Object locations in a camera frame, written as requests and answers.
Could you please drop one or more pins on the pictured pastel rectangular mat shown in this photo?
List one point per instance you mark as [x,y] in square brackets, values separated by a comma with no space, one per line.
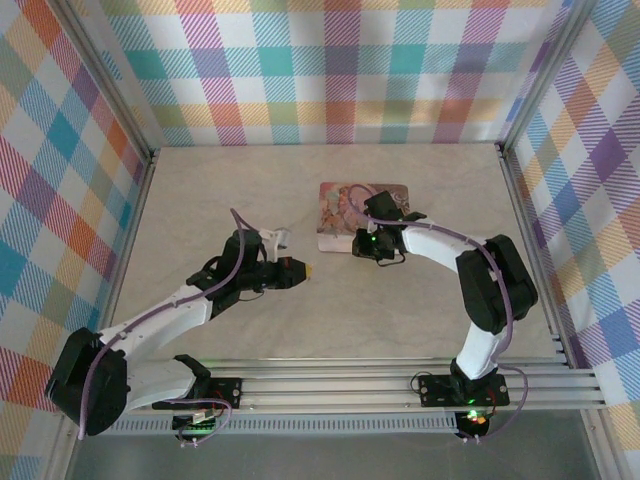
[340,215]

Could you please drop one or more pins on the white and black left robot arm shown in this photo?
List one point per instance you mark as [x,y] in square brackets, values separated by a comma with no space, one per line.
[150,320]

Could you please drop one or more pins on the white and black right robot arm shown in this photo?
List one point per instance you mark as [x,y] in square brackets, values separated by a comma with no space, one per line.
[435,245]

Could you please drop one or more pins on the long aluminium mounting rail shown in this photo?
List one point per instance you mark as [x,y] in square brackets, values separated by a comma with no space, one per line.
[325,385]

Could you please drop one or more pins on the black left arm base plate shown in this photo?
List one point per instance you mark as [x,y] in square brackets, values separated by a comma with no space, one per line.
[227,390]

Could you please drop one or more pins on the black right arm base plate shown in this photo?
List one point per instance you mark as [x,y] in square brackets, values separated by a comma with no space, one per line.
[435,390]

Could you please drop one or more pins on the aluminium corner post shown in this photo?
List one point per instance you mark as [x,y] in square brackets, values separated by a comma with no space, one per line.
[545,75]
[107,85]

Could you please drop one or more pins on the aluminium side rail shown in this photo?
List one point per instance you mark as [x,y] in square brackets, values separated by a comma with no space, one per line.
[126,260]
[531,240]

